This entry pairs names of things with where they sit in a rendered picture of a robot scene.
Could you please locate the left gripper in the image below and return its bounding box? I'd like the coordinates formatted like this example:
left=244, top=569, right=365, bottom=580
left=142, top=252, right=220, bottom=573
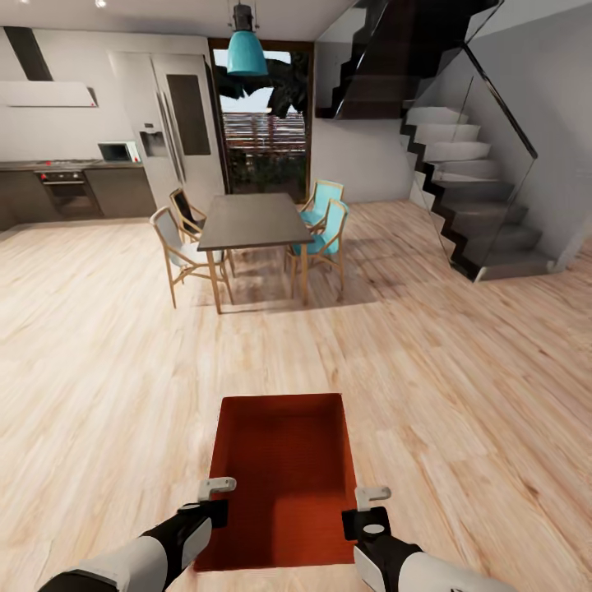
left=197, top=499, right=229, bottom=530

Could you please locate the storage box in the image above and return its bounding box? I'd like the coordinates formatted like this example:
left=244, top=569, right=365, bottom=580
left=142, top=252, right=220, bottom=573
left=193, top=392, right=358, bottom=572

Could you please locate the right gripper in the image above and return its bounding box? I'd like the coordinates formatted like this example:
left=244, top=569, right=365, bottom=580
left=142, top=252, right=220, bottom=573
left=342, top=507, right=391, bottom=541

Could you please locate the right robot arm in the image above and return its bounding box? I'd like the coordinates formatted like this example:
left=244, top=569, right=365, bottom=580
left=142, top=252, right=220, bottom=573
left=342, top=485, right=520, bottom=592

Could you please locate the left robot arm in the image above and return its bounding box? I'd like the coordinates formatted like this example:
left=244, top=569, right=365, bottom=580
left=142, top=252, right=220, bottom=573
left=38, top=476, right=237, bottom=592

